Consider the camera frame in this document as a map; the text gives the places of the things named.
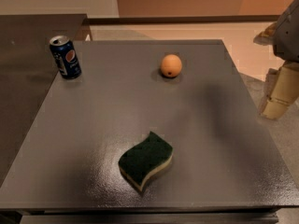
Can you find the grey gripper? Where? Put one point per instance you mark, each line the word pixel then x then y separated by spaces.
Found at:
pixel 289 36

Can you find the orange fruit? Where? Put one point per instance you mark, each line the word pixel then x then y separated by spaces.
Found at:
pixel 171 65

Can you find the green and yellow sponge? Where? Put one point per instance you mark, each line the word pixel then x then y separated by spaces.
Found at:
pixel 146 159

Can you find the blue Pepsi can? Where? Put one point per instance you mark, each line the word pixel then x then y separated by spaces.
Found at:
pixel 65 56

